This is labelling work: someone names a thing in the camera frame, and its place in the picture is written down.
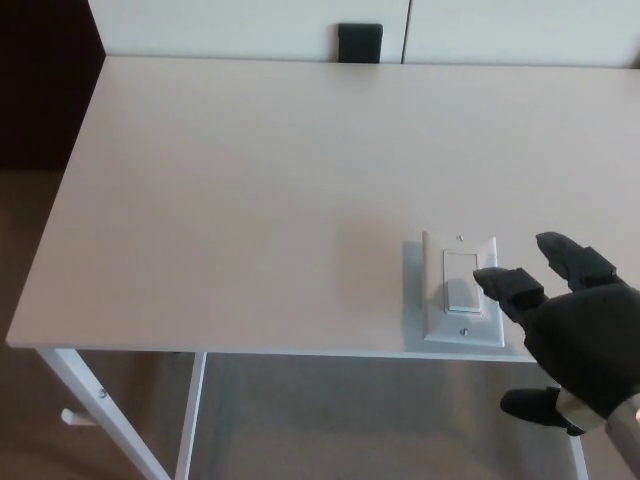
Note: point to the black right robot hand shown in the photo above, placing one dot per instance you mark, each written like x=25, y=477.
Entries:
x=585, y=340

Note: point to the white rocker switch button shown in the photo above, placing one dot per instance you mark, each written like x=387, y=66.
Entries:
x=460, y=285

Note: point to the white cabinet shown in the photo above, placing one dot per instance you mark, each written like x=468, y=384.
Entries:
x=225, y=25

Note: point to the white switch wall plate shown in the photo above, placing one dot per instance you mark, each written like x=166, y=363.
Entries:
x=432, y=280

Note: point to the white switch mounting base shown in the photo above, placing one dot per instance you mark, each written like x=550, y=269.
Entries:
x=412, y=300

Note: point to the white metal frame table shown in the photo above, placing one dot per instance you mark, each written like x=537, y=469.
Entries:
x=225, y=200

